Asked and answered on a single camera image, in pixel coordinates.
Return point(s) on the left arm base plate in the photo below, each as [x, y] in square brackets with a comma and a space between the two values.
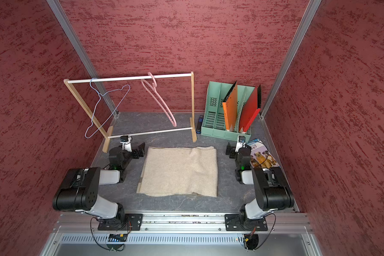
[128, 222]

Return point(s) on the black blue remote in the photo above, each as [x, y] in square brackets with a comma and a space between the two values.
[199, 124]

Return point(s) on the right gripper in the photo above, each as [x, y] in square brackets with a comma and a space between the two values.
[232, 151]

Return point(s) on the orange folder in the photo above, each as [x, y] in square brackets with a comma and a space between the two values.
[230, 107]

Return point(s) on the green file organizer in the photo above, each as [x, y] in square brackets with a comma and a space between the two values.
[214, 122]

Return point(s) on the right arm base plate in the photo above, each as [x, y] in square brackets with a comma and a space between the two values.
[235, 222]

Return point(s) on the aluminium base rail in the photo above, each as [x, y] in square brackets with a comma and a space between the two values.
[207, 222]

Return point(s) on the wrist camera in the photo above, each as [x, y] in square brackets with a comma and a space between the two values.
[241, 142]
[125, 140]

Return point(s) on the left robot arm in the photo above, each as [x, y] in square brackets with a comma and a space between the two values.
[78, 191]

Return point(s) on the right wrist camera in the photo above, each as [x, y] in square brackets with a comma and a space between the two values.
[241, 142]

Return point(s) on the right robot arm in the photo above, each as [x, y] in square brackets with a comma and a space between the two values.
[272, 192]

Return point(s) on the wooden clothes rack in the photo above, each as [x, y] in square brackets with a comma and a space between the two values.
[134, 98]

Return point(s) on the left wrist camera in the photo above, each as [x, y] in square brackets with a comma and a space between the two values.
[125, 140]

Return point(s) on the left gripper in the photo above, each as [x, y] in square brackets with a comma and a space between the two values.
[141, 151]

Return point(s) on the beige wool scarf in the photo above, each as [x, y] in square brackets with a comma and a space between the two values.
[179, 171]

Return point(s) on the dog picture book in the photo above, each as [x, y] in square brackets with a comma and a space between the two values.
[260, 155]

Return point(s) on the red folder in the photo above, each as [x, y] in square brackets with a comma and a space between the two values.
[250, 110]

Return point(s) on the pink plastic hanger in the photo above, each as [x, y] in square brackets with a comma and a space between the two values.
[151, 88]

